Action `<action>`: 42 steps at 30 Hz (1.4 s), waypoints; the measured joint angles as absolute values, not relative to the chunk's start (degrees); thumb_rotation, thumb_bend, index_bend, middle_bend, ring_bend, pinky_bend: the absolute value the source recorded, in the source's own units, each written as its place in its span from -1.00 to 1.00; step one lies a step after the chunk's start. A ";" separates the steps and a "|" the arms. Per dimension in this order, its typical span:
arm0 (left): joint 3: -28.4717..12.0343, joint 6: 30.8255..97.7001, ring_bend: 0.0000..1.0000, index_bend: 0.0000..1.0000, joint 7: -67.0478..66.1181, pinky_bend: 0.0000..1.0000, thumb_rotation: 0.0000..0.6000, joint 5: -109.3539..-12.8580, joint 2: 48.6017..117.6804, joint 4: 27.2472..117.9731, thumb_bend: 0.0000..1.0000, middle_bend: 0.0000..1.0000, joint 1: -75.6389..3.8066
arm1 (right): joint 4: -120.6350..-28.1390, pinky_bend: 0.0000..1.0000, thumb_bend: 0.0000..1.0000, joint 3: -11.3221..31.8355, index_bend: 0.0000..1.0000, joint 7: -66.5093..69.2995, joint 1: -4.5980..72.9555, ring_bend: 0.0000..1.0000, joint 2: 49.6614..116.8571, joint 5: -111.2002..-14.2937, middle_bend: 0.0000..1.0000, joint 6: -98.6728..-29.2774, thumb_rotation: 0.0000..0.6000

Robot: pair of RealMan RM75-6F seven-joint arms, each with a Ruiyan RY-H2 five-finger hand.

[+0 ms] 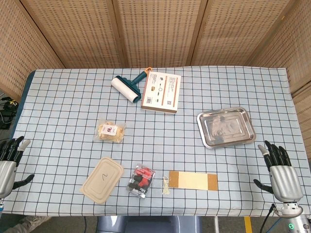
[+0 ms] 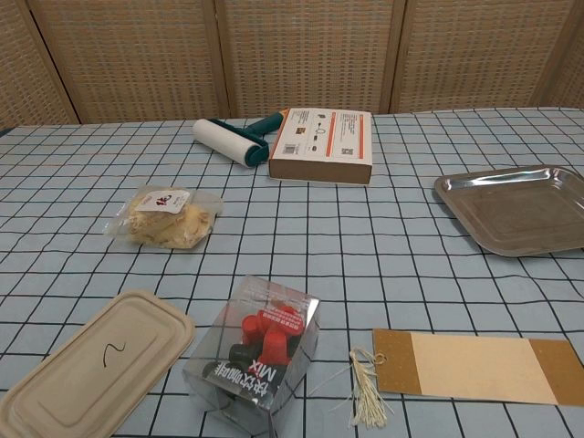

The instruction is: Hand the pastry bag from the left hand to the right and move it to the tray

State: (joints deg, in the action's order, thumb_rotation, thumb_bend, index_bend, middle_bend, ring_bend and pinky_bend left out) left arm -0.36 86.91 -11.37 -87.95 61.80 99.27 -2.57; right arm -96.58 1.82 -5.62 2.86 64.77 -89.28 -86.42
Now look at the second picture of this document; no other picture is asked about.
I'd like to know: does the clear plastic bag of snacks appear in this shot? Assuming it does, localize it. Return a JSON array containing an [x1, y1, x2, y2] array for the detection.
[[105, 182, 224, 250]]

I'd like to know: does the square stainless steel tray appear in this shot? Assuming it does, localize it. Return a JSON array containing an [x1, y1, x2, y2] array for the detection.
[[433, 164, 584, 257]]

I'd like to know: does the blue checked tablecloth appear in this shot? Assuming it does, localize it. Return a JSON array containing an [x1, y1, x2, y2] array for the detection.
[[0, 105, 584, 438]]

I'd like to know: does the white orange cardboard box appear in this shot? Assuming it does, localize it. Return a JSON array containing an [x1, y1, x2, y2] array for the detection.
[[267, 108, 373, 187]]

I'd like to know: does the teal white lint roller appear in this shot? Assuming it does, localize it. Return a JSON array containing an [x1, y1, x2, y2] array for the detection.
[[191, 111, 287, 168]]

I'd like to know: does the clear coffee capsule box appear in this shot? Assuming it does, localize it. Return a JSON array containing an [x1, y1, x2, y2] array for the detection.
[[182, 274, 322, 438]]

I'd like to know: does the woven folding screen panel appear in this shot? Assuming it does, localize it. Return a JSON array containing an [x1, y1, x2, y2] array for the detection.
[[29, 0, 234, 124], [214, 0, 410, 119], [0, 0, 81, 131], [387, 0, 584, 115], [543, 11, 584, 110]]

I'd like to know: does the brown cardboard piece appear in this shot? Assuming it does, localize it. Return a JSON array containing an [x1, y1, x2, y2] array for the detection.
[[330, 328, 584, 429]]

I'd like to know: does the beige pulp container lid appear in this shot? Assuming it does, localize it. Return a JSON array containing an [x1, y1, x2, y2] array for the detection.
[[0, 289, 196, 438]]

